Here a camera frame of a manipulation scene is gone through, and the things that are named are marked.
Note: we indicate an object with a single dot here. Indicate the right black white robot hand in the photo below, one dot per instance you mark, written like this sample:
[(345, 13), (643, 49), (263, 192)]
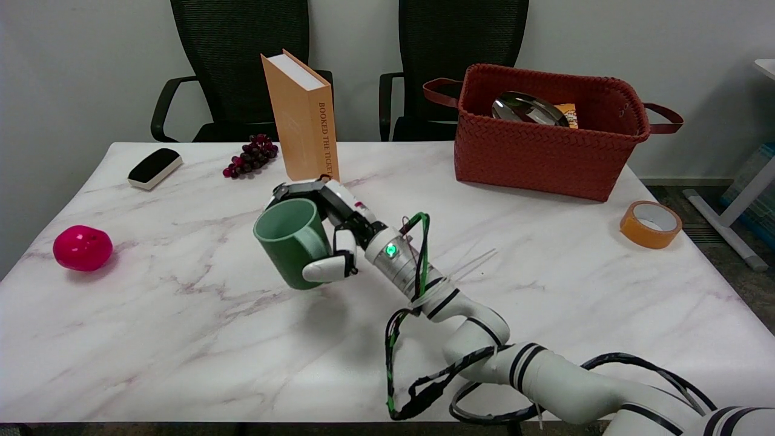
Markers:
[(345, 209)]

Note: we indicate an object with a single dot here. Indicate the green mug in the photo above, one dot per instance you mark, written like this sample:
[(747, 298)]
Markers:
[(290, 248)]

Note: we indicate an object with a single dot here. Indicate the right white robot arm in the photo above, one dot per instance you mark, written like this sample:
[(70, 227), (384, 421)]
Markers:
[(557, 381)]

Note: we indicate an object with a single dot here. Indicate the orange hardcover book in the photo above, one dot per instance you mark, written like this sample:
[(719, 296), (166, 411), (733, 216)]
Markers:
[(296, 121)]

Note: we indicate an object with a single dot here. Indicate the dark red grape bunch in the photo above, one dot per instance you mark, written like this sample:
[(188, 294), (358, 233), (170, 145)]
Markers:
[(251, 156)]

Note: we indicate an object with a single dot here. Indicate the black mesh office chair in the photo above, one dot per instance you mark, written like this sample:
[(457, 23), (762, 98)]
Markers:
[(242, 48), (448, 36)]

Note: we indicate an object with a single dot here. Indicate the red woven basket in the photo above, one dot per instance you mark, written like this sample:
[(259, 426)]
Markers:
[(533, 157)]

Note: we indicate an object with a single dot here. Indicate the black white board eraser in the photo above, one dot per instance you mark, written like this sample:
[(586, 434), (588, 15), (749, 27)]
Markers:
[(151, 165)]

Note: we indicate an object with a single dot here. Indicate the shiny metal plate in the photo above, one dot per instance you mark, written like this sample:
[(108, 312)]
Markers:
[(521, 108)]

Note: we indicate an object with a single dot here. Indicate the orange snack packet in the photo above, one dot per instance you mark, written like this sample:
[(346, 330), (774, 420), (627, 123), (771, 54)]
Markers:
[(570, 115)]

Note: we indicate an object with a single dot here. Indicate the pink round toy fruit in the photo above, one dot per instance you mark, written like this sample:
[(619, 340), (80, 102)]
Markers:
[(82, 248)]

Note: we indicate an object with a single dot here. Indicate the orange tape roll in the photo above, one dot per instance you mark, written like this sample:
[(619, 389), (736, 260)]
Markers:
[(629, 233)]

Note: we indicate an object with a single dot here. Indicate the white desk frame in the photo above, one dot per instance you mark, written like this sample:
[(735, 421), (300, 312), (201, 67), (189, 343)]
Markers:
[(745, 194)]

